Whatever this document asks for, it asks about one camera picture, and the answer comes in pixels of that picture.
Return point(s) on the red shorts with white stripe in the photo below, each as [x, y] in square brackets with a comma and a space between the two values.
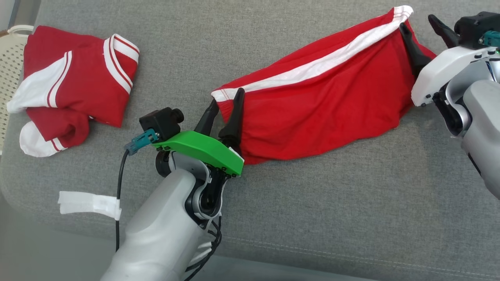
[312, 105]

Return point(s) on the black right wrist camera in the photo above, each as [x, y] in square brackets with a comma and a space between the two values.
[474, 27]

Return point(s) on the red jersey with white trim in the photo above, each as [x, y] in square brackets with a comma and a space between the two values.
[86, 86]

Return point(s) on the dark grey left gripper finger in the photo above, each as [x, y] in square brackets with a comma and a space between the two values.
[208, 119]
[234, 117]

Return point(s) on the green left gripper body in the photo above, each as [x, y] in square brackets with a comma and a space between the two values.
[203, 150]

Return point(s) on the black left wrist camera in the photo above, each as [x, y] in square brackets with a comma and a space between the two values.
[160, 121]

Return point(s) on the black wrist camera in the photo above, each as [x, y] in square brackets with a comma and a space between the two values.
[160, 121]
[474, 27]

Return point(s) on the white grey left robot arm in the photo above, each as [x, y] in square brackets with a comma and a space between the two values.
[160, 234]

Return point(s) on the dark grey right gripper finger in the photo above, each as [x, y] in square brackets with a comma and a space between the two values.
[443, 29]
[413, 50]

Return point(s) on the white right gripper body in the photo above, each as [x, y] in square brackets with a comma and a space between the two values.
[441, 72]

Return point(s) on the white plastic laundry basket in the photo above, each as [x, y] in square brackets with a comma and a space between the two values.
[9, 58]

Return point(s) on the white tape strip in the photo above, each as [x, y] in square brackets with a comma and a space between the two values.
[86, 203]

